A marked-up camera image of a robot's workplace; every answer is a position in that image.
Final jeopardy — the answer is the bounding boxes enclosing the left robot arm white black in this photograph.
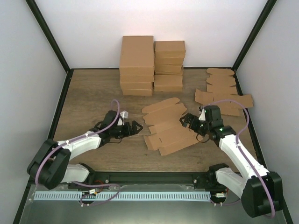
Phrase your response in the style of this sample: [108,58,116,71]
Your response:
[27,110,143,189]

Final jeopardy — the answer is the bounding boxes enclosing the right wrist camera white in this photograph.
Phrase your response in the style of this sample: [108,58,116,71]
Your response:
[199,105,206,122]

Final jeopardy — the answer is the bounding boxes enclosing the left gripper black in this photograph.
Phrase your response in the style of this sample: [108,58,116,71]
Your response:
[111,121,143,139]

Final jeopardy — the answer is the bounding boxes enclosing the bottom large folded box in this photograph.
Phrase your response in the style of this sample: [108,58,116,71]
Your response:
[122,89,153,96]

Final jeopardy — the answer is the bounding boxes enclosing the light blue slotted cable duct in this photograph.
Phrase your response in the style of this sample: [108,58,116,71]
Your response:
[34,191,211,202]

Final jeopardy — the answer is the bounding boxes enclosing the bottom small folded box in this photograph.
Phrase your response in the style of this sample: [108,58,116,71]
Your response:
[154,75,183,92]

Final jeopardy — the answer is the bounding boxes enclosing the top large folded cardboard box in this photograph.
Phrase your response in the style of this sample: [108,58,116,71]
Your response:
[119,35,154,76]

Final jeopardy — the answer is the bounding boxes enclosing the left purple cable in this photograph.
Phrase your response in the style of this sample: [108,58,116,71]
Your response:
[35,99,123,208]

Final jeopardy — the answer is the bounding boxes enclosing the grey metal base plate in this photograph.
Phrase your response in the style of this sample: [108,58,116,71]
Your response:
[21,186,286,224]

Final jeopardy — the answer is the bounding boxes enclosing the top small folded cardboard box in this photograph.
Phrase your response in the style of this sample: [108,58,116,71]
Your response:
[154,41,186,58]

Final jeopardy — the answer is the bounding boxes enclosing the black aluminium frame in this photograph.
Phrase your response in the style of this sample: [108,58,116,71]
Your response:
[13,0,295,224]

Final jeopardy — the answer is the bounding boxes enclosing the stack of flat cardboard blanks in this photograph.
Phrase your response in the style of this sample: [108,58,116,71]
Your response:
[195,68,254,116]

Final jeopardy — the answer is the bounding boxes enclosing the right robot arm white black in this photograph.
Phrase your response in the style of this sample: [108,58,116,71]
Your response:
[180,105,283,218]

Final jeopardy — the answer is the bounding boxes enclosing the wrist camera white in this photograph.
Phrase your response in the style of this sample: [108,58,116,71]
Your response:
[199,105,206,122]
[117,111,128,126]

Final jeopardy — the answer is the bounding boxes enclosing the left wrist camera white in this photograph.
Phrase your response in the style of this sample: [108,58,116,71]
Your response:
[117,111,128,126]

